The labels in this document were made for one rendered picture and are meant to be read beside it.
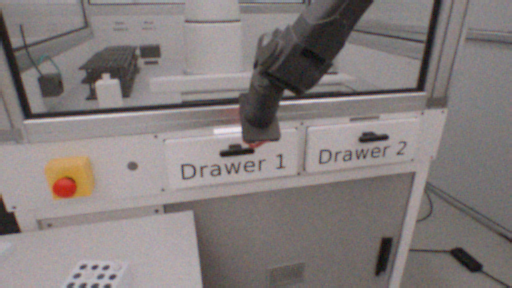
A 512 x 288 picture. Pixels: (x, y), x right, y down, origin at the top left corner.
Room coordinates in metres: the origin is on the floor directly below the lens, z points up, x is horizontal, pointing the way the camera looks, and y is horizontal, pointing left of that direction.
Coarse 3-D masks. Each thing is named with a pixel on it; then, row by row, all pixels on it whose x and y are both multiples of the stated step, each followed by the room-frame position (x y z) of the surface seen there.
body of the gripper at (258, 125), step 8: (240, 96) 0.60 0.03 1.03; (240, 104) 0.58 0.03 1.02; (248, 104) 0.53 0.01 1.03; (248, 112) 0.54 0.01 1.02; (256, 112) 0.52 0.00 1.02; (264, 112) 0.52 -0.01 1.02; (272, 112) 0.52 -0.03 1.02; (248, 120) 0.55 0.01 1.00; (256, 120) 0.54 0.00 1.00; (264, 120) 0.53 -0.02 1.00; (272, 120) 0.55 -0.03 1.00; (248, 128) 0.55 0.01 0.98; (256, 128) 0.55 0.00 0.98; (264, 128) 0.55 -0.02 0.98; (272, 128) 0.55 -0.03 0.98; (248, 136) 0.53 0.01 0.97; (256, 136) 0.54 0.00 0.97; (264, 136) 0.54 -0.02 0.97; (272, 136) 0.54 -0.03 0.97; (280, 136) 0.54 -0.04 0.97
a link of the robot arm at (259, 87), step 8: (256, 72) 0.51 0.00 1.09; (256, 80) 0.50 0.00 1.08; (264, 80) 0.50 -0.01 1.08; (256, 88) 0.49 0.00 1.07; (264, 88) 0.49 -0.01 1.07; (272, 88) 0.49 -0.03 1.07; (280, 88) 0.49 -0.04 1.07; (248, 96) 0.53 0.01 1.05; (256, 96) 0.50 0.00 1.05; (264, 96) 0.49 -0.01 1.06; (272, 96) 0.49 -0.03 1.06; (280, 96) 0.50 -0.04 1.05; (256, 104) 0.51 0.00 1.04; (264, 104) 0.50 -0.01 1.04; (272, 104) 0.51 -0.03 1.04
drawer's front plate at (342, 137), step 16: (320, 128) 0.69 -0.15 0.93; (336, 128) 0.70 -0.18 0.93; (352, 128) 0.71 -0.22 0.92; (368, 128) 0.72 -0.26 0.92; (384, 128) 0.73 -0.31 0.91; (400, 128) 0.74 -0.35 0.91; (416, 128) 0.75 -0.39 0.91; (320, 144) 0.69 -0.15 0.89; (336, 144) 0.70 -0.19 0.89; (352, 144) 0.71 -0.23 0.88; (368, 144) 0.72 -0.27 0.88; (384, 144) 0.73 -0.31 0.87; (400, 144) 0.74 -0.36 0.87; (304, 160) 0.70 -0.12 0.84; (352, 160) 0.71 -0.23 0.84; (368, 160) 0.72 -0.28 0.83; (384, 160) 0.73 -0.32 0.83; (400, 160) 0.74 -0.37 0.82
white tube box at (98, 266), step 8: (80, 264) 0.41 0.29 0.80; (88, 264) 0.41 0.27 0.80; (96, 264) 0.41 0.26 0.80; (104, 264) 0.41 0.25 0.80; (112, 264) 0.41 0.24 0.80; (128, 264) 0.41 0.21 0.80; (72, 272) 0.39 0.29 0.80; (80, 272) 0.39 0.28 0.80; (96, 272) 0.39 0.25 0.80; (104, 272) 0.39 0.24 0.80; (112, 272) 0.39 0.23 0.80; (120, 272) 0.39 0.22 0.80; (128, 272) 0.40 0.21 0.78; (72, 280) 0.37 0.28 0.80; (80, 280) 0.37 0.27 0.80; (88, 280) 0.37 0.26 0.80; (96, 280) 0.37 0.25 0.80; (104, 280) 0.37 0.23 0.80; (112, 280) 0.37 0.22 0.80; (120, 280) 0.38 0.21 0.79; (128, 280) 0.40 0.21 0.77
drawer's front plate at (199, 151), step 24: (168, 144) 0.61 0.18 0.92; (192, 144) 0.62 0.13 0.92; (216, 144) 0.63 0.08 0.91; (240, 144) 0.65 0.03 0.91; (264, 144) 0.66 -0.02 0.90; (288, 144) 0.67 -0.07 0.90; (168, 168) 0.61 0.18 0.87; (192, 168) 0.62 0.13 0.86; (216, 168) 0.63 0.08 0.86; (240, 168) 0.64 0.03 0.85; (264, 168) 0.66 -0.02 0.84; (288, 168) 0.67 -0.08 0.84
